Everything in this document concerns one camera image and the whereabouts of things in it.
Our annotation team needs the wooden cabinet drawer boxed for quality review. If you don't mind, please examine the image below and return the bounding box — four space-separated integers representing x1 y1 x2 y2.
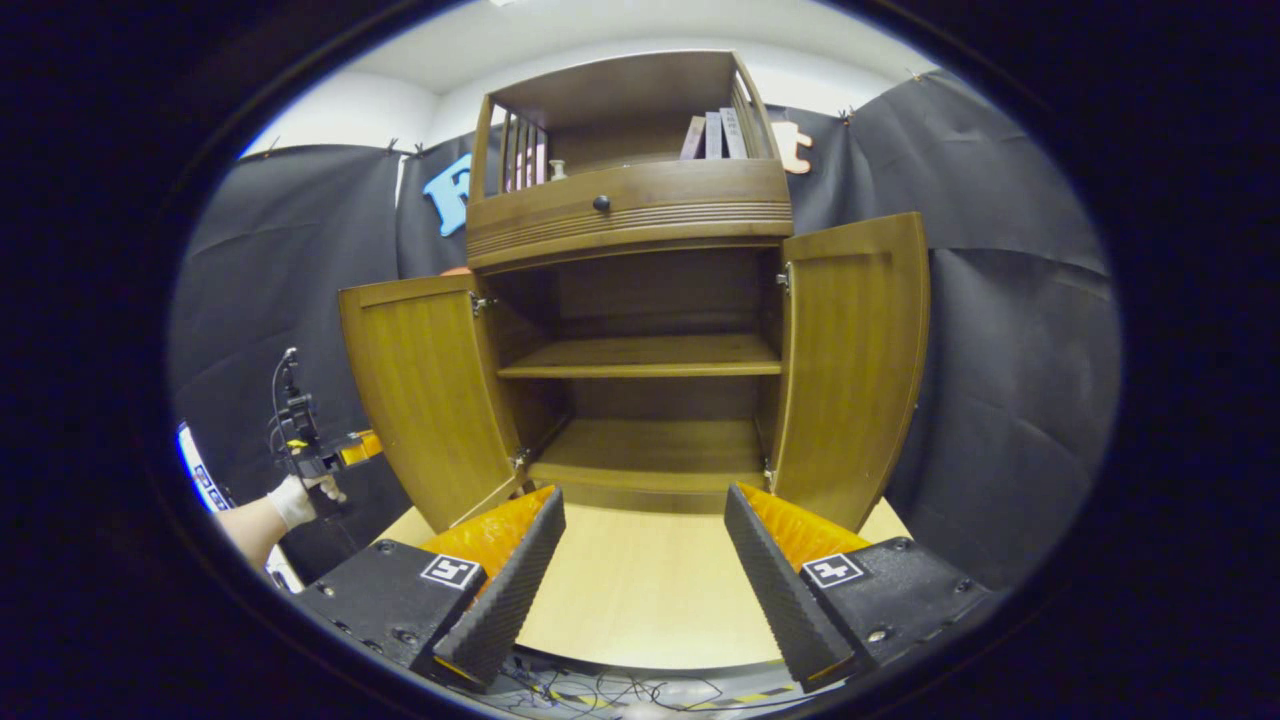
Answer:
466 158 794 273

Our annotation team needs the person's white blue garment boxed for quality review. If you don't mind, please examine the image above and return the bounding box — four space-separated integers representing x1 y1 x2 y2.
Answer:
176 420 306 593

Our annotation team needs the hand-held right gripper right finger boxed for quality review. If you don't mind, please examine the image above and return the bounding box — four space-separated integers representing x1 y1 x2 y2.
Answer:
724 483 993 693

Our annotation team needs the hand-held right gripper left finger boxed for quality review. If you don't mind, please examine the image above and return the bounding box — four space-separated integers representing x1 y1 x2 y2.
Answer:
293 485 567 694

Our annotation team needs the tangle of floor cables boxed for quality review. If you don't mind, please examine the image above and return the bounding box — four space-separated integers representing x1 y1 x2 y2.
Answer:
480 650 801 716

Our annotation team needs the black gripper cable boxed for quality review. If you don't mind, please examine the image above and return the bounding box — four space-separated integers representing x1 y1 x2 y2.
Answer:
270 347 301 441

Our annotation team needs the wooden shoe cabinet door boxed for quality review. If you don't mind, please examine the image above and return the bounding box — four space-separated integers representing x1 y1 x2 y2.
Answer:
338 274 526 533
765 212 931 533

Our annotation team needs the wooden inner shelf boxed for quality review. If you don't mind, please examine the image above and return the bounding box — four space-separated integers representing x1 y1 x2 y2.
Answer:
497 333 783 379

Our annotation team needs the wooden double-door shoe cabinet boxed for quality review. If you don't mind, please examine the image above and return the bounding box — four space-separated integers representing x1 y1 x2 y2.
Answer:
338 50 931 533

